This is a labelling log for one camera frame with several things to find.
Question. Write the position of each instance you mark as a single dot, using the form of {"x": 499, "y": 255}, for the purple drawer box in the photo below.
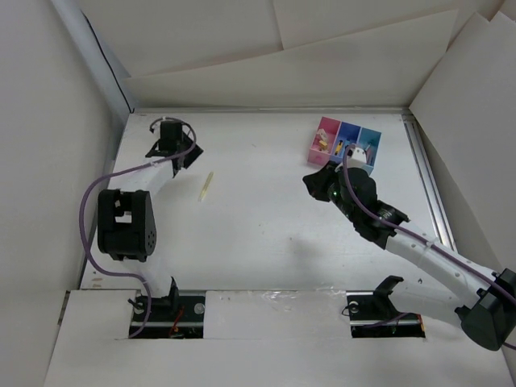
{"x": 348, "y": 133}

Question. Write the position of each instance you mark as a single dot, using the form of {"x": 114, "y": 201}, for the aluminium rail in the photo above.
{"x": 438, "y": 214}

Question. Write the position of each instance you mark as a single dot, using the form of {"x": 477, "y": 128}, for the yellow utility knife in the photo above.
{"x": 338, "y": 148}

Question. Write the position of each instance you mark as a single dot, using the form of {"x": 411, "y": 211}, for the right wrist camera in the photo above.
{"x": 356, "y": 158}

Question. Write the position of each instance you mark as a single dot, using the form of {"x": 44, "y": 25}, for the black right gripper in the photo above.
{"x": 317, "y": 181}

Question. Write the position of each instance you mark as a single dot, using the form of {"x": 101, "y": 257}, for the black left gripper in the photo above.
{"x": 193, "y": 155}

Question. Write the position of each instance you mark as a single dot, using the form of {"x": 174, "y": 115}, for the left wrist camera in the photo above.
{"x": 154, "y": 125}

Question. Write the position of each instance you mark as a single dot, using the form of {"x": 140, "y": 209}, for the light blue drawer box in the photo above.
{"x": 368, "y": 141}

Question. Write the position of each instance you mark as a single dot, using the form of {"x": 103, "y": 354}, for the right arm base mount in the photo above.
{"x": 372, "y": 315}

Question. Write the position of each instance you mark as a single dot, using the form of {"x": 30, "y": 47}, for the pink drawer box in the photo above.
{"x": 320, "y": 150}

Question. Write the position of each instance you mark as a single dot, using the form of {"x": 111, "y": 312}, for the yellow highlighter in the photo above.
{"x": 205, "y": 187}

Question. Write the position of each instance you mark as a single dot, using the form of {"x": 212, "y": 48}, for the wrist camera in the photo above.
{"x": 356, "y": 158}
{"x": 154, "y": 125}

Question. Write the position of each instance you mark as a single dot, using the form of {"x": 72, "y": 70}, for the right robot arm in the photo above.
{"x": 476, "y": 299}

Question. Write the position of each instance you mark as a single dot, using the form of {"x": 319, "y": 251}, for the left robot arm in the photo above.
{"x": 126, "y": 223}

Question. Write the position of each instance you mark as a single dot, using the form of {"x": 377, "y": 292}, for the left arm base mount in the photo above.
{"x": 180, "y": 315}

